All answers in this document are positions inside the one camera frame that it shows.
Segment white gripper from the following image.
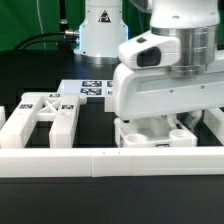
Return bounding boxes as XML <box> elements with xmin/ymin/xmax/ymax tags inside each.
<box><xmin>113</xmin><ymin>61</ymin><xmax>224</xmax><ymax>120</ymax></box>

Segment white chair seat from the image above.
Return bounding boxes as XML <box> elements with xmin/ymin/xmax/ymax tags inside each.
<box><xmin>114</xmin><ymin>115</ymin><xmax>197</xmax><ymax>148</ymax></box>

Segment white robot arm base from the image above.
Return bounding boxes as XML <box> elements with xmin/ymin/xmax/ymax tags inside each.
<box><xmin>74</xmin><ymin>0</ymin><xmax>128</xmax><ymax>64</ymax></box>

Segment white right fence bar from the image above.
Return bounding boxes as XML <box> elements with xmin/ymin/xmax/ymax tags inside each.
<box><xmin>204</xmin><ymin>108</ymin><xmax>224</xmax><ymax>145</ymax></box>

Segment white fence bar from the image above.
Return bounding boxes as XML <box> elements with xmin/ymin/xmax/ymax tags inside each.
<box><xmin>0</xmin><ymin>106</ymin><xmax>6</xmax><ymax>130</ymax></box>
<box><xmin>0</xmin><ymin>147</ymin><xmax>224</xmax><ymax>178</ymax></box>
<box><xmin>204</xmin><ymin>108</ymin><xmax>224</xmax><ymax>145</ymax></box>

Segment white left fence bar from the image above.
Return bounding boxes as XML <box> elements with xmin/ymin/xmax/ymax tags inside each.
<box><xmin>0</xmin><ymin>106</ymin><xmax>6</xmax><ymax>130</ymax></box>

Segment white front fence bar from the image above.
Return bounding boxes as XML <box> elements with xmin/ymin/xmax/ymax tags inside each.
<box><xmin>0</xmin><ymin>147</ymin><xmax>224</xmax><ymax>178</ymax></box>

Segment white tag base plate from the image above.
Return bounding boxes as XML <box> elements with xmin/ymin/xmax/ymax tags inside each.
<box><xmin>57</xmin><ymin>80</ymin><xmax>113</xmax><ymax>98</ymax></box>

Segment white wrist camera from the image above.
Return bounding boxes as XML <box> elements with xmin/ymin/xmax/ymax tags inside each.
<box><xmin>118</xmin><ymin>31</ymin><xmax>181</xmax><ymax>70</ymax></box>

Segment white chair back frame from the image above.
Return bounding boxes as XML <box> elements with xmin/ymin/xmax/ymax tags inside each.
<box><xmin>0</xmin><ymin>92</ymin><xmax>87</xmax><ymax>149</ymax></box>

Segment black cables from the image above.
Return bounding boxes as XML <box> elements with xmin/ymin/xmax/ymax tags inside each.
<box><xmin>13</xmin><ymin>29</ymin><xmax>81</xmax><ymax>52</ymax></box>

